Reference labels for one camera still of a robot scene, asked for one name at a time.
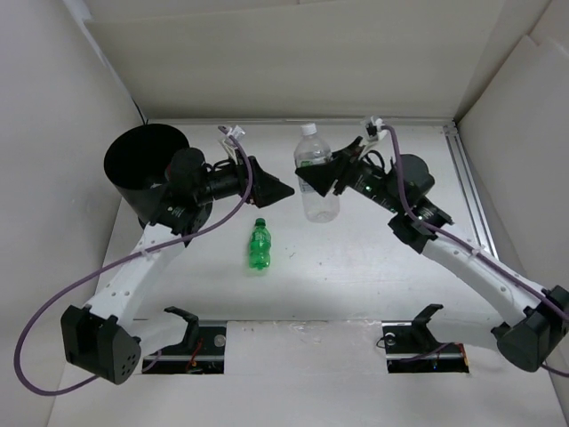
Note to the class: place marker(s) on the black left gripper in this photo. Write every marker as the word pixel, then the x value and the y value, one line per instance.
pixel 266 189

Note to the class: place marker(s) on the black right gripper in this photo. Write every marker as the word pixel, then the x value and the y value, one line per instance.
pixel 323 176

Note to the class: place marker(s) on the clear bottle blue green label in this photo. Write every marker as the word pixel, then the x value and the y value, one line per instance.
pixel 311 157

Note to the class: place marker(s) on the green plastic soda bottle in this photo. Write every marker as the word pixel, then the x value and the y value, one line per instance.
pixel 259 246

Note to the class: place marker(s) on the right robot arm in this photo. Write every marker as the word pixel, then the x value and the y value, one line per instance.
pixel 529 322

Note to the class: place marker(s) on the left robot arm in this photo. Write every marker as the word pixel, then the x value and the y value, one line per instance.
pixel 101 337

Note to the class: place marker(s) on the black plastic bin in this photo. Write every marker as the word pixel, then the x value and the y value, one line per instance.
pixel 143 151

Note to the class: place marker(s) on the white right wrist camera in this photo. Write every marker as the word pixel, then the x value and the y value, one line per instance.
pixel 373 131

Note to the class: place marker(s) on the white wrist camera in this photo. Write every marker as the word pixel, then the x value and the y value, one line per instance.
pixel 373 131
pixel 230 135

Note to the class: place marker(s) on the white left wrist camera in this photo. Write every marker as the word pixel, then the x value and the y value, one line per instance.
pixel 230 135

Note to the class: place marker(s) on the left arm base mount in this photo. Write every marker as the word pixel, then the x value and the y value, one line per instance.
pixel 200 351

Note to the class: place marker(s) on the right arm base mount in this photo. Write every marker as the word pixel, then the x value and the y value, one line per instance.
pixel 410 348

